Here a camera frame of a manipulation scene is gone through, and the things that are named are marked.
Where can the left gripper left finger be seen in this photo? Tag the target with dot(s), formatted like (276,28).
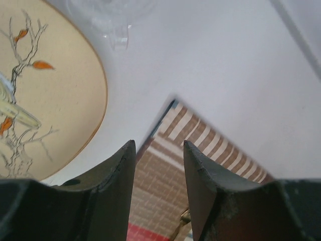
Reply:
(92,206)

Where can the round wooden plate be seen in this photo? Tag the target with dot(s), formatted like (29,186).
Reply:
(53,90)

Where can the dark handled fork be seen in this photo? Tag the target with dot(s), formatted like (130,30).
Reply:
(185,218)

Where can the patchwork striped placemat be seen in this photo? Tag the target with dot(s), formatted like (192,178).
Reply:
(159,194)

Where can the clear glass cup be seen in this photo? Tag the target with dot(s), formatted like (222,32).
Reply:
(110,19)

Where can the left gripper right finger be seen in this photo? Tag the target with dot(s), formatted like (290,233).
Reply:
(225,206)

